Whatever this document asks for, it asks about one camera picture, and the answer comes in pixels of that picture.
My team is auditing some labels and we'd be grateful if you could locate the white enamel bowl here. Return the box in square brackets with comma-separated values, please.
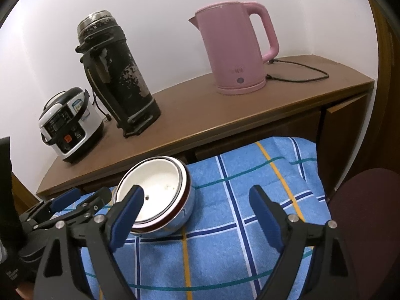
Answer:
[113, 156, 195, 239]

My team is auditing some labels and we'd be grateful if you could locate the white black rice cooker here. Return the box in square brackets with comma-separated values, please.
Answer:
[39, 87, 104, 163]

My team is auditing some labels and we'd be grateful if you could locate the blue plaid tablecloth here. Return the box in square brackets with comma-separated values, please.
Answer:
[51, 135, 333, 300]

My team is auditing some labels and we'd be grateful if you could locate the black thermos flask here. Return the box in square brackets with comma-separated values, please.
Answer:
[75, 10, 161, 138]

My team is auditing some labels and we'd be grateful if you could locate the brown wooden side cabinet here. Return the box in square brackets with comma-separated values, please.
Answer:
[36, 55, 374, 199]

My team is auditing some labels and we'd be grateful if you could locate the pink electric kettle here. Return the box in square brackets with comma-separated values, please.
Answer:
[189, 1, 279, 95]

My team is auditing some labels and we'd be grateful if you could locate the rice cooker power cord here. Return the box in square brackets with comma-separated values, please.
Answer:
[91, 91, 113, 123]

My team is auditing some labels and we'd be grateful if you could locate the black kettle power cord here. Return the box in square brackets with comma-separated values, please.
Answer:
[264, 57, 330, 84]

